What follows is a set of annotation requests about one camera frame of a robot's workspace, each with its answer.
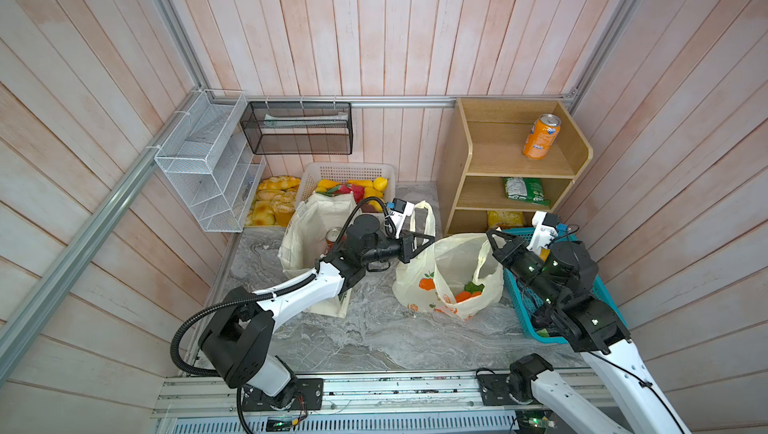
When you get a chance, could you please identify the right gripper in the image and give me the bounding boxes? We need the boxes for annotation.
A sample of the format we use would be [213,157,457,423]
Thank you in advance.
[487,227,560,310]

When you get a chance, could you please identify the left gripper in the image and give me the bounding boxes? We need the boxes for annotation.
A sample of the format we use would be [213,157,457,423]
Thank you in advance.
[361,228,434,264]

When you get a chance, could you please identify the yellow plastic grocery bag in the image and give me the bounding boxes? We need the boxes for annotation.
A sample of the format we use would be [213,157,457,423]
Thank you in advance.
[393,233,504,321]

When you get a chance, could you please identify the toy carrot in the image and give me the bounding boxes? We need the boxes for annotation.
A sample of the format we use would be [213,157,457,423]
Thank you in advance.
[455,282,485,303]

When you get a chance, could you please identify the red cola can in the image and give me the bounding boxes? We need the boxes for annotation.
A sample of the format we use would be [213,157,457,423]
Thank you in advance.
[325,227,341,249]

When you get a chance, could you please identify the cream canvas tote bag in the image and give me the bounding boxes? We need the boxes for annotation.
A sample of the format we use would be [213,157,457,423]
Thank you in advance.
[278,194,356,319]

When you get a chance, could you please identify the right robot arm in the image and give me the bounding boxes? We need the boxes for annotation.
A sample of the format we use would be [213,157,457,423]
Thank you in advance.
[487,230,689,433]

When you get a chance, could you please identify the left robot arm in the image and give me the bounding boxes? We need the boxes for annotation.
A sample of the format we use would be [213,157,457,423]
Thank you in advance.
[170,214,435,407]

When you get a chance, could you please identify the yellow chips packet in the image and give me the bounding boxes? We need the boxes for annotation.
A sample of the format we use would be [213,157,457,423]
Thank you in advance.
[487,210,526,229]

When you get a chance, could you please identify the teal plastic basket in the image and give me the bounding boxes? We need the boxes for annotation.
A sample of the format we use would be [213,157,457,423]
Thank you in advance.
[498,224,630,352]

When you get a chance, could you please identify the green snack packet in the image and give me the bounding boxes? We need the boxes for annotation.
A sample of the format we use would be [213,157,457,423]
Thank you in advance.
[503,177,550,206]

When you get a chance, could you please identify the yellow toy lemon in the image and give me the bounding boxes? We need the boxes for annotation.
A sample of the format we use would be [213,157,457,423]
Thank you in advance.
[373,177,389,192]

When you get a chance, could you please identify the red toy dragon fruit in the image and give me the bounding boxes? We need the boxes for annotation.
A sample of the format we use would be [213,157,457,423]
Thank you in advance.
[323,184,365,202]

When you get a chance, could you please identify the wooden shelf unit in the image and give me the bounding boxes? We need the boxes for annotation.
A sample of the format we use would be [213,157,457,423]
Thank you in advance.
[437,98,593,236]

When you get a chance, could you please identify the white plastic fruit basket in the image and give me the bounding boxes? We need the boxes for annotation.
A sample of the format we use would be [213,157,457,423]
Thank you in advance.
[296,162,397,203]

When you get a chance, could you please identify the yellow toy fruit left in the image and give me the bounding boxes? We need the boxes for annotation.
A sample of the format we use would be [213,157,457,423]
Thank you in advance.
[317,179,339,189]

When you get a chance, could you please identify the orange soda can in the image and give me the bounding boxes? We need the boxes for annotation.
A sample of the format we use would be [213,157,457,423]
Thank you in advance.
[522,113,561,160]

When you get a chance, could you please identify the yellow bread tray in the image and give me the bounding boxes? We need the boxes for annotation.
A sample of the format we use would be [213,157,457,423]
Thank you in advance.
[245,175,301,227]

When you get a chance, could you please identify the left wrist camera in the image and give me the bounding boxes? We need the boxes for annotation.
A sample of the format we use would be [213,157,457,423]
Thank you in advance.
[385,198,415,239]

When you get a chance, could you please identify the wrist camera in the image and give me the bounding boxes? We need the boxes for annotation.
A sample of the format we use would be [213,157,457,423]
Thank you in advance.
[385,198,415,239]
[528,211,560,255]

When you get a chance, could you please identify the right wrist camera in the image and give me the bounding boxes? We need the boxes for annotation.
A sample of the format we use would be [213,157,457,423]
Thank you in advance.
[528,211,560,255]

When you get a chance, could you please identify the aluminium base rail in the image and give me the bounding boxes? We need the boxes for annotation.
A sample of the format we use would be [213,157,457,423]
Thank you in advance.
[149,367,652,434]

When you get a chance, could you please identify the black wire mesh basket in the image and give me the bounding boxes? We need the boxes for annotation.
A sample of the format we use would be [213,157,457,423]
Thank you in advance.
[240,100,354,155]

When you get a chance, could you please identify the white wire mesh shelf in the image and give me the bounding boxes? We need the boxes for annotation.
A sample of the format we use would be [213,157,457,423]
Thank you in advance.
[155,90,266,233]

